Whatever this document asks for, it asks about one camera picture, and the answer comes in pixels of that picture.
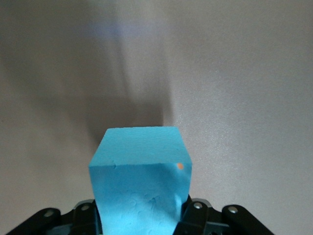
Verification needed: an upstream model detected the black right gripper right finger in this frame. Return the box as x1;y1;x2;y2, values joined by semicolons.
175;197;272;235

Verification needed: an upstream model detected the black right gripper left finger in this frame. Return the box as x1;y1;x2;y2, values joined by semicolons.
4;199;102;235

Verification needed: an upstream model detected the cyan foam cube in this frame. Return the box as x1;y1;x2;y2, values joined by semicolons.
89;126;192;235

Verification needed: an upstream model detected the brown table cover sheet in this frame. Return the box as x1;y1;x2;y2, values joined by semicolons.
0;0;313;235

